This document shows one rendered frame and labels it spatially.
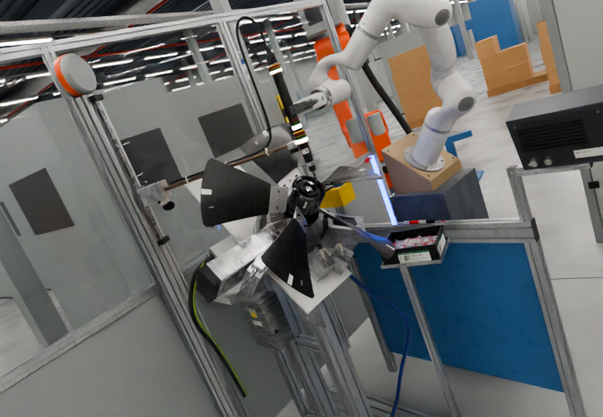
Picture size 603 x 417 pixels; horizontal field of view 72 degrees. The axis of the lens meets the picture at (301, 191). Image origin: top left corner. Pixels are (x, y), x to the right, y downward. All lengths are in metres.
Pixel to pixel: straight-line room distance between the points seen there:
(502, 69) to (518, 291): 8.99
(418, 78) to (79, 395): 8.57
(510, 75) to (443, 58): 8.88
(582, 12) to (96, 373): 2.92
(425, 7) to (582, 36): 1.49
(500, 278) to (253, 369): 1.25
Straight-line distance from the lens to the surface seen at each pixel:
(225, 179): 1.39
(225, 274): 1.34
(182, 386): 2.10
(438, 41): 1.68
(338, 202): 1.95
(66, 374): 1.90
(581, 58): 2.91
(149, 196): 1.71
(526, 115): 1.43
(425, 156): 1.96
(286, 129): 1.63
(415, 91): 9.52
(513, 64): 10.55
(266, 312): 1.71
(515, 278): 1.77
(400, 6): 1.55
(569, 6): 2.89
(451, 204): 1.92
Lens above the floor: 1.52
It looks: 12 degrees down
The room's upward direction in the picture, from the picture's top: 21 degrees counter-clockwise
